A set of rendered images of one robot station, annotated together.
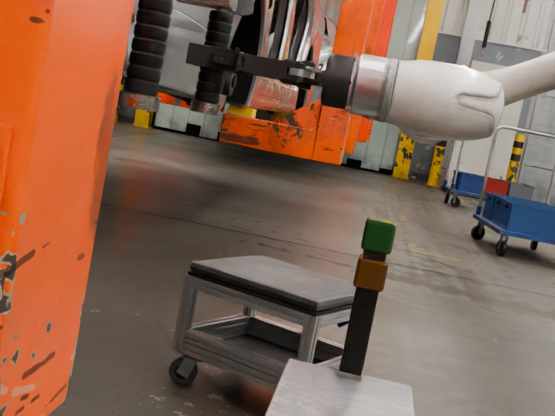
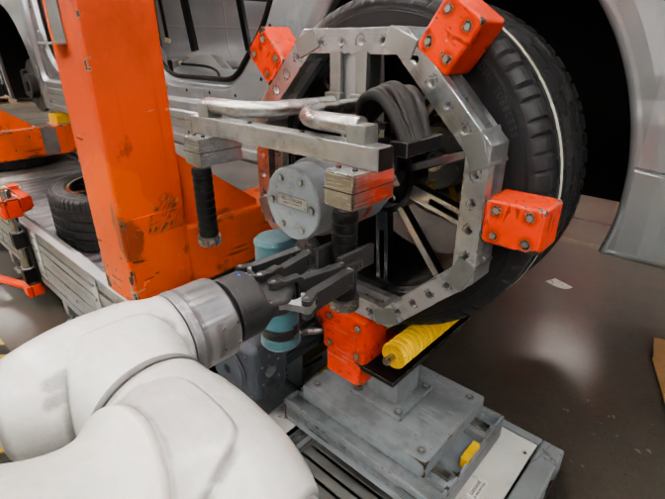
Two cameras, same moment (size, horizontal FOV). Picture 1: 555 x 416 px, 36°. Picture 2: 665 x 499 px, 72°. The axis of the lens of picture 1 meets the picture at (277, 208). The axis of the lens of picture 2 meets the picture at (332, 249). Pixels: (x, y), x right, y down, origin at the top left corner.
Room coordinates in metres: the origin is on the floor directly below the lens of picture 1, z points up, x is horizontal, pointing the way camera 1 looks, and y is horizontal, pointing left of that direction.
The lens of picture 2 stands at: (1.59, -0.34, 1.10)
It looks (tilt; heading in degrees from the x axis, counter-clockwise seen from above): 24 degrees down; 126
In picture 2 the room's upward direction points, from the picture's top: straight up
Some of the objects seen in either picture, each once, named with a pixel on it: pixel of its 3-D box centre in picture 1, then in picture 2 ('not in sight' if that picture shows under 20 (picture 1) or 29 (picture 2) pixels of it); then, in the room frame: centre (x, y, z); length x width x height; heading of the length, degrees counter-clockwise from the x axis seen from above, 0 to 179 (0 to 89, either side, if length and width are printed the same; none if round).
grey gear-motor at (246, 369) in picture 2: not in sight; (287, 351); (0.82, 0.48, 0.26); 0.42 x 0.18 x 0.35; 84
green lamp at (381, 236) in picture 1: (378, 235); not in sight; (1.11, -0.14, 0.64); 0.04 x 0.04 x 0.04; 84
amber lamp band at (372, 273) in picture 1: (371, 272); not in sight; (1.11, -0.14, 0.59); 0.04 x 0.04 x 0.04; 84
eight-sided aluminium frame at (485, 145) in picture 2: not in sight; (357, 182); (1.12, 0.38, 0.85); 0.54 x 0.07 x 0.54; 174
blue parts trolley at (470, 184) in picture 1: (492, 172); not in sight; (10.27, -2.42, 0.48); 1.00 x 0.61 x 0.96; 90
